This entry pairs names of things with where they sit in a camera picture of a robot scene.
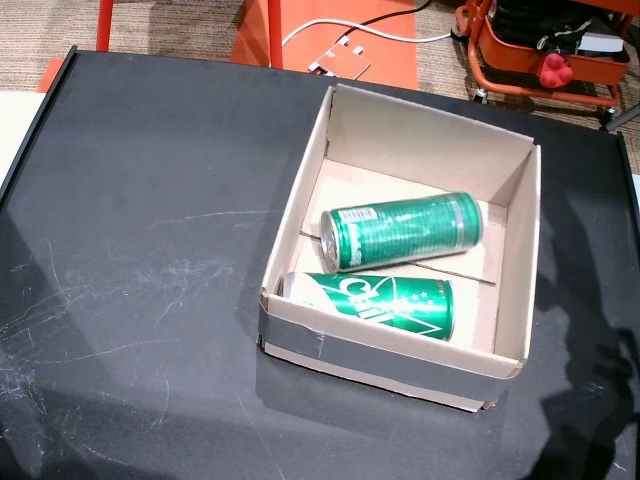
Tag white cable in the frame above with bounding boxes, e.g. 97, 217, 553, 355
282, 18, 454, 49

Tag orange wheeled cart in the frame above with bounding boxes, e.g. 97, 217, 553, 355
452, 0, 632, 109

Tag orange flat panel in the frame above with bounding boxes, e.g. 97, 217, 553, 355
37, 57, 66, 95

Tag orange plate grey clips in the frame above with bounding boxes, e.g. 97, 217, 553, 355
307, 40, 372, 80

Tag black bag in cart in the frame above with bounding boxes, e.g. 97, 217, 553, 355
492, 0, 594, 51

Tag red rubber object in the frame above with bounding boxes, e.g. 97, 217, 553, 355
535, 52, 575, 90

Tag orange metal frame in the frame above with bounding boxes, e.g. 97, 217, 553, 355
229, 0, 419, 91

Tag white box in cart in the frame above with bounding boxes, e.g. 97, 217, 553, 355
577, 32, 625, 55

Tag green cider can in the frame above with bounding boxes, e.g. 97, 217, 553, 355
282, 272, 455, 342
319, 191, 485, 274

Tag open cardboard box grey tape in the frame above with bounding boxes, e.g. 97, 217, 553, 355
257, 83, 543, 414

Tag grey metal stand leg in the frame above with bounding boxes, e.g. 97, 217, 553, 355
602, 102, 640, 134

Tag red metal frame leg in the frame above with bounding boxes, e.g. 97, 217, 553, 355
95, 0, 116, 53
267, 0, 284, 69

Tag black cable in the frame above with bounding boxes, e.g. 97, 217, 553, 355
349, 0, 431, 31

